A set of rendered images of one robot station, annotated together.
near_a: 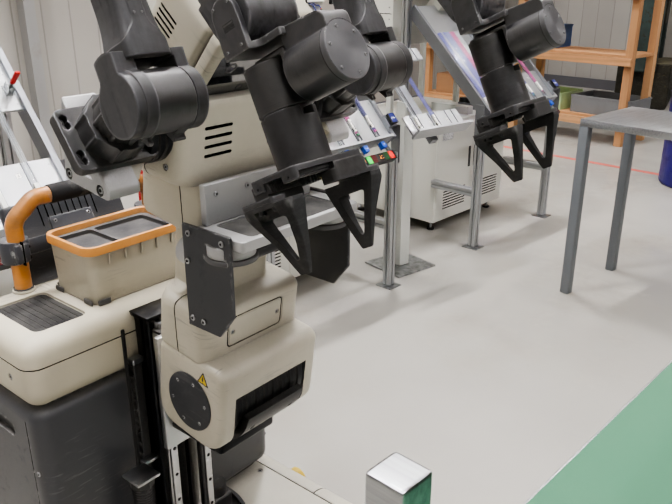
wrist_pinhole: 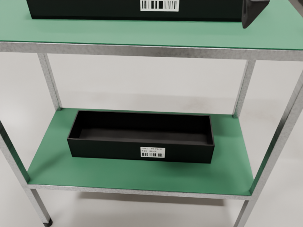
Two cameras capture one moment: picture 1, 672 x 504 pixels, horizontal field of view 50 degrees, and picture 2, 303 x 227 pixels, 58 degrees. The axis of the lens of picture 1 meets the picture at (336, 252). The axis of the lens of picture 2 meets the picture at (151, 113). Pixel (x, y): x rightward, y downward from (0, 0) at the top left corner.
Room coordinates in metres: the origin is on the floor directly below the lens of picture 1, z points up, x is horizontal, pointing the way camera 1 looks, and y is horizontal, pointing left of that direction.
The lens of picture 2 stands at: (1.00, 0.14, 1.25)
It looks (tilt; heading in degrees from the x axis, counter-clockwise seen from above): 42 degrees down; 230
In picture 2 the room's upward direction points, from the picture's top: straight up
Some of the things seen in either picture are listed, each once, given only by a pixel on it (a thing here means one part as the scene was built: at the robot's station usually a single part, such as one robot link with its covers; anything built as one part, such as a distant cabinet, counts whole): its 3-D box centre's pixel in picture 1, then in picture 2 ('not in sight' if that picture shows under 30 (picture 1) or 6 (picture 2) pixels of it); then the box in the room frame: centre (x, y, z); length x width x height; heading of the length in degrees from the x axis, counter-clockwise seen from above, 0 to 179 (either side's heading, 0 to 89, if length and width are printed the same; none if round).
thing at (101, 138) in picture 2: not in sight; (142, 135); (0.53, -0.49, 0.41); 0.57 x 0.17 x 0.11; 137
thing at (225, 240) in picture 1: (267, 239); not in sight; (1.05, 0.11, 0.99); 0.28 x 0.16 x 0.22; 140
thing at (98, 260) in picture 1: (120, 252); not in sight; (1.31, 0.42, 0.87); 0.23 x 0.15 x 0.11; 140
